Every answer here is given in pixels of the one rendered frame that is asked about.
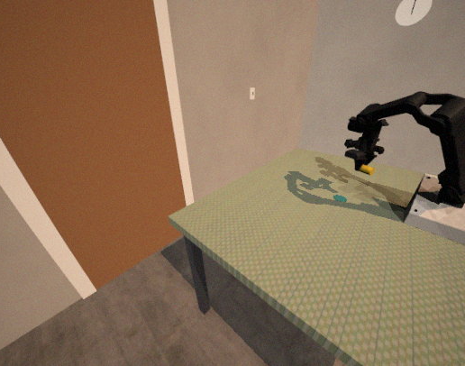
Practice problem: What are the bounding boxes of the yellow cylinder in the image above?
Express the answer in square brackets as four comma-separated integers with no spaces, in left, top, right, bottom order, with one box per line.
[358,165,375,175]

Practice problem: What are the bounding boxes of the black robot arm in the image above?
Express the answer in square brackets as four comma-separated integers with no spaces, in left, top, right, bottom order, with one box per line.
[347,91,465,208]

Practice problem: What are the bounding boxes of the cyan circle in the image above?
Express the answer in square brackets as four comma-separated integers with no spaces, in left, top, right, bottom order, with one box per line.
[333,195,347,202]

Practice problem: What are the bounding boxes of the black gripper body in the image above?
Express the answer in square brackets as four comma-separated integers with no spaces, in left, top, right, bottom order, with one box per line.
[344,135,385,160]

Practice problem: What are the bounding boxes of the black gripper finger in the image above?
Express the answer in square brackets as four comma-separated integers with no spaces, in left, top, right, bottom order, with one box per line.
[354,158,367,171]
[364,154,378,165]

